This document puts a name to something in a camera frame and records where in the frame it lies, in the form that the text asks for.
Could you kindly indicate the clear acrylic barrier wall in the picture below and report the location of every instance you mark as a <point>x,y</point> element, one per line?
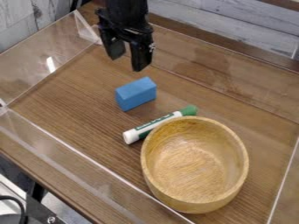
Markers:
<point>99,193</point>

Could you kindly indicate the blue rectangular block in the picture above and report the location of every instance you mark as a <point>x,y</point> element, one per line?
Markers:
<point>135,93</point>

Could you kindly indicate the brown wooden bowl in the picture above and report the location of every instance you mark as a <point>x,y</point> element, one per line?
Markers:
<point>195,164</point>

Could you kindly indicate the green and white marker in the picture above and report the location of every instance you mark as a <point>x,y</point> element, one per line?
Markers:
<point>139,132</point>

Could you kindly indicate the clear acrylic corner bracket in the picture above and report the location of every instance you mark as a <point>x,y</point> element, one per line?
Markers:
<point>87,31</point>

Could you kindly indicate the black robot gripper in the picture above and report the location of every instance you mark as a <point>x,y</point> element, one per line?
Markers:
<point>123,23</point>

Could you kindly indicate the black metal mount base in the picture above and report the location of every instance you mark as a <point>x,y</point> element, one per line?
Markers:
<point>36,214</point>

